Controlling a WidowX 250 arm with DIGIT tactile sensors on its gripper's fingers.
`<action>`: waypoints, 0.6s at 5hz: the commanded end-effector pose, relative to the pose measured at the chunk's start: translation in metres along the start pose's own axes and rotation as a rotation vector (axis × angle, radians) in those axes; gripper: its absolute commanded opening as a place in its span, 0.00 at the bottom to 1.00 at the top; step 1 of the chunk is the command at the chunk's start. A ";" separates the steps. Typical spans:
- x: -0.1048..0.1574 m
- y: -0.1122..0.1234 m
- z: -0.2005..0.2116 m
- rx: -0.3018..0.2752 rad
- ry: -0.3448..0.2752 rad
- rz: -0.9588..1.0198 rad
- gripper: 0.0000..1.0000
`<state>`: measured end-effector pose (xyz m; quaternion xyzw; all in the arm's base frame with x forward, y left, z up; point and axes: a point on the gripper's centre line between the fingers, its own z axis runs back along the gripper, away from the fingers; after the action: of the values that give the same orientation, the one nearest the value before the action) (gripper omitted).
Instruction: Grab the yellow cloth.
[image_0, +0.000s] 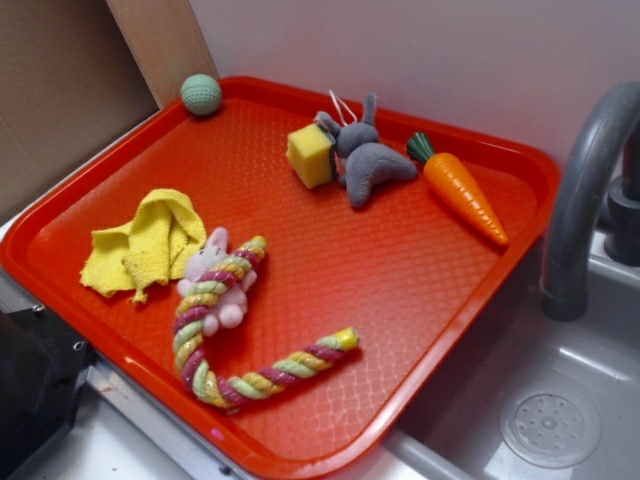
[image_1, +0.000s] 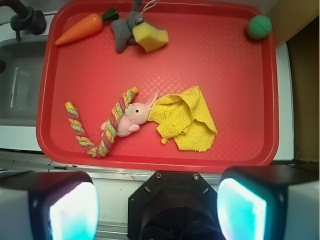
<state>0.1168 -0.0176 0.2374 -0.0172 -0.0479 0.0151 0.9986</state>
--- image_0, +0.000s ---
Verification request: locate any dark grey faucet handle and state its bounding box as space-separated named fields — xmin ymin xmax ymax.
xmin=604 ymin=128 xmax=639 ymax=267

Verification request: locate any round sink drain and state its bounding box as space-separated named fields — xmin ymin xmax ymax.
xmin=499 ymin=383 xmax=601 ymax=469

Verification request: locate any orange plastic carrot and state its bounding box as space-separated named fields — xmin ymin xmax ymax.
xmin=406 ymin=132 xmax=510 ymax=247

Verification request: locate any multicolour twisted rope toy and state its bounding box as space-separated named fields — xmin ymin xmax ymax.
xmin=173 ymin=236 xmax=360 ymax=410

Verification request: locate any green textured ball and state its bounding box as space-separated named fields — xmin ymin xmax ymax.
xmin=180 ymin=74 xmax=223 ymax=116

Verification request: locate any red plastic tray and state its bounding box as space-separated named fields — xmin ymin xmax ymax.
xmin=1 ymin=77 xmax=560 ymax=479

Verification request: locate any wooden board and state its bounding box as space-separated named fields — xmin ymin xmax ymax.
xmin=107 ymin=0 xmax=219 ymax=108

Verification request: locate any black box at left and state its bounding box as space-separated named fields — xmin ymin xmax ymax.
xmin=1 ymin=308 xmax=93 ymax=479

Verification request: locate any grey curved faucet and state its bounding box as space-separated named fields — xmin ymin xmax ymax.
xmin=540 ymin=80 xmax=639 ymax=321

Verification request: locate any yellow cloth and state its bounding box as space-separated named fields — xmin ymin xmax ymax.
xmin=80 ymin=189 xmax=207 ymax=304

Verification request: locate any pink plush bunny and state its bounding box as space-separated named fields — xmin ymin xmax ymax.
xmin=177 ymin=227 xmax=258 ymax=337

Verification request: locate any yellow sponge cube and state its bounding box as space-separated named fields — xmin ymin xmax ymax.
xmin=286 ymin=123 xmax=337 ymax=190

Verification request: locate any grey plush bunny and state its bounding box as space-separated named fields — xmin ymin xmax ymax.
xmin=315 ymin=91 xmax=418 ymax=208

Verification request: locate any grey toy sink basin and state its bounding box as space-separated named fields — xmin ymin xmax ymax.
xmin=384 ymin=229 xmax=640 ymax=480

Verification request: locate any brown cardboard panel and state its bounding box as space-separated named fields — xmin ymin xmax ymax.
xmin=1 ymin=1 xmax=157 ymax=221

